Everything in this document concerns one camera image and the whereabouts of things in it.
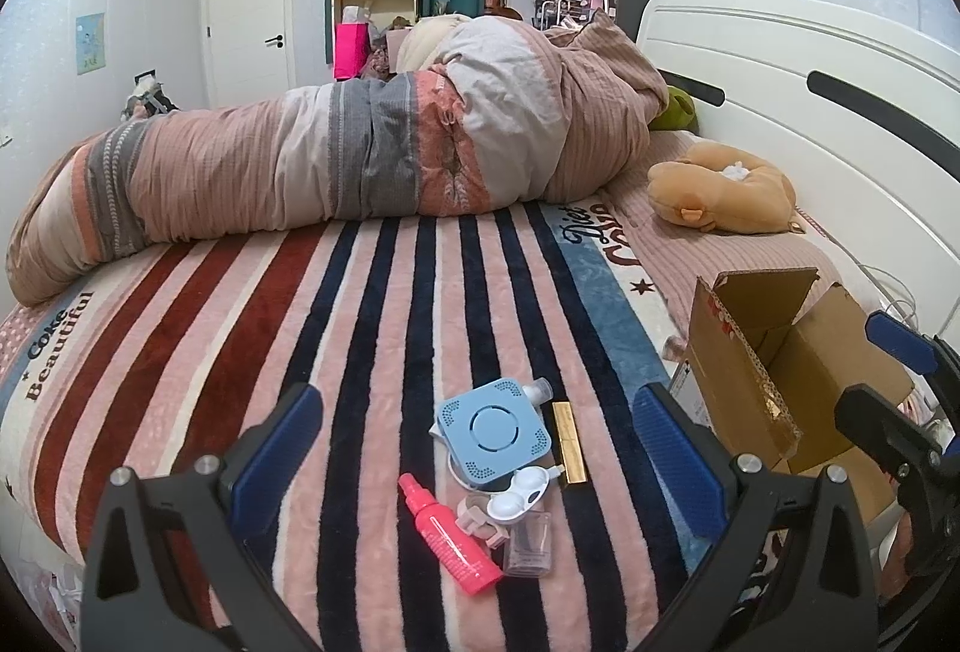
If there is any clear small bottle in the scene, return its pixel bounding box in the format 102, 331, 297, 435
501, 512, 553, 579

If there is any blue wall poster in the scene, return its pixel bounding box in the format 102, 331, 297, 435
75, 13, 106, 75

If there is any pink ribbed pillow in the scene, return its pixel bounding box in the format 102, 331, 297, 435
601, 130, 841, 349

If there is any gold lipstick tube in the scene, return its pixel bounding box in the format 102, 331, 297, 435
551, 402, 587, 484

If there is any tan plush toy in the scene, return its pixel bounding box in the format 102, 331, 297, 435
646, 142, 797, 234

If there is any white door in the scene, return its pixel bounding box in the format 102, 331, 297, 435
205, 0, 291, 107

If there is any green plush toy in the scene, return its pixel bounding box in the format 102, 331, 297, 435
649, 86, 697, 130

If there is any white bed headboard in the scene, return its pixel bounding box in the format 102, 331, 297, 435
638, 0, 958, 342

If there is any pink spray bottle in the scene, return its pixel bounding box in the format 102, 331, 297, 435
398, 473, 503, 597

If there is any magenta gift bag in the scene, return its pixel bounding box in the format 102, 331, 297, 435
332, 23, 370, 81

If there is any rolled striped duvet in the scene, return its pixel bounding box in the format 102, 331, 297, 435
7, 16, 669, 306

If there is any striped plush blanket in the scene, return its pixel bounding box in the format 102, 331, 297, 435
2, 200, 703, 650

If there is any light blue square device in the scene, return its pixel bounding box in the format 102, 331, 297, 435
430, 377, 553, 489

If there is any yellow shelf unit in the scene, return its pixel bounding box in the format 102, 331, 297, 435
329, 0, 418, 29

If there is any pink clear cap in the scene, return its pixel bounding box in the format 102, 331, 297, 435
455, 494, 509, 549

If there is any brown cardboard box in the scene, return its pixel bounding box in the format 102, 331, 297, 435
685, 268, 913, 524

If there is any white charging cable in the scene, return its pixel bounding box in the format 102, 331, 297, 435
794, 208, 921, 330

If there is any white contact lens case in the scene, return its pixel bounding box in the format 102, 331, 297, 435
485, 465, 565, 525

